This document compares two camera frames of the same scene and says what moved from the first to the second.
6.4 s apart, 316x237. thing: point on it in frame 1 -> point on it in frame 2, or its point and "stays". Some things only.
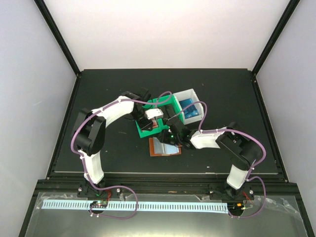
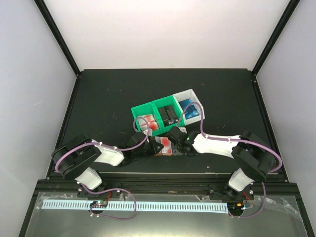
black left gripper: (145, 126) -> (154, 150)
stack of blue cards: (189, 108) stays
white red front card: (155, 124) -> (167, 148)
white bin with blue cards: (191, 108) stays
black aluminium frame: (166, 154) stays
